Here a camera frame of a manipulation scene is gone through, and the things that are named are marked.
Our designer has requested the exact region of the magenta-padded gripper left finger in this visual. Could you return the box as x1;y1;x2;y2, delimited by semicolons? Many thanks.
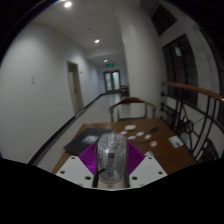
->
55;142;100;189

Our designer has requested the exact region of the dark window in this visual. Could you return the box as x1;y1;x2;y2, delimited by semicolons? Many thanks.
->
161;34;200;108

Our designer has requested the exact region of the wooden-topped metal railing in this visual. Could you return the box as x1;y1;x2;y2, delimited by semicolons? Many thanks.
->
160;80;224;163

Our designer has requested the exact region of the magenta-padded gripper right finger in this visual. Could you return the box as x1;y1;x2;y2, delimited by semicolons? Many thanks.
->
125;142;168;189

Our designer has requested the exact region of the black mouse pad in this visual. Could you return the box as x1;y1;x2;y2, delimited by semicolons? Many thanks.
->
63;127;114;157

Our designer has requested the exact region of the black pen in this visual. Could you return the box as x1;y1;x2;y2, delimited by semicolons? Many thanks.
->
148;125;161;133

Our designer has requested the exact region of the wooden door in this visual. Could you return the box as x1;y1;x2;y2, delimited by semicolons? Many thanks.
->
67;61;85;114

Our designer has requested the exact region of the group of ceiling lights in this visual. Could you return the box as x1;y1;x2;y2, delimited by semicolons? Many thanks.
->
63;0;110;64

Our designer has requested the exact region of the glass double door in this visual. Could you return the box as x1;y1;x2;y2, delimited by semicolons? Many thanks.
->
103;69;122;93

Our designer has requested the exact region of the white card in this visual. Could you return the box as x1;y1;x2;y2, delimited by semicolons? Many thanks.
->
168;135;185;149

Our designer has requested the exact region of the wooden armchair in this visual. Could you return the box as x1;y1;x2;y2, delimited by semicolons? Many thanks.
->
108;96;158;123

